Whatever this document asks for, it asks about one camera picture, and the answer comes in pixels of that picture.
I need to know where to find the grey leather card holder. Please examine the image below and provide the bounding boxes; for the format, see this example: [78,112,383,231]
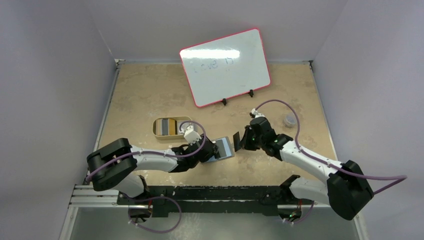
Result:
[205,136,235,164]

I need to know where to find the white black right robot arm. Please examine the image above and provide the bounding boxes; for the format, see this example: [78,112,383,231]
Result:
[239,116,374,220]

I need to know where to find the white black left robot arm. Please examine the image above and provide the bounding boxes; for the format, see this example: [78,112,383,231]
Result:
[85,135,220,205]

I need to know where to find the silver VIP card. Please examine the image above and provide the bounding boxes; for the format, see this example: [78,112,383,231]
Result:
[176,120,191,135]

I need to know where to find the small clear plastic cup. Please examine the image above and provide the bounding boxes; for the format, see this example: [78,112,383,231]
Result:
[283,113,297,128]

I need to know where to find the beige plastic tray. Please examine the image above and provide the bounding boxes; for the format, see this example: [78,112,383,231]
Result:
[152,116,192,140]

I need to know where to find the red framed whiteboard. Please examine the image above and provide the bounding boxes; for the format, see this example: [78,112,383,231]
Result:
[179,28,271,108]

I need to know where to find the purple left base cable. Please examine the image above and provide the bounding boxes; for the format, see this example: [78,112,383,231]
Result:
[127,195,182,234]

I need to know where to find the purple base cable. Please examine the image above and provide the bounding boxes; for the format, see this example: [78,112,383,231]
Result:
[127,195,182,234]
[283,200,316,227]

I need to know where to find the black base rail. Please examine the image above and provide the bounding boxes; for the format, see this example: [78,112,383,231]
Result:
[117,175,311,221]

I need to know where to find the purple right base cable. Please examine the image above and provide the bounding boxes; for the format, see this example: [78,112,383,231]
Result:
[283,200,316,227]

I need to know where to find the aluminium frame rail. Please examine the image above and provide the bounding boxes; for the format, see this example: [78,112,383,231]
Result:
[70,185,312,213]

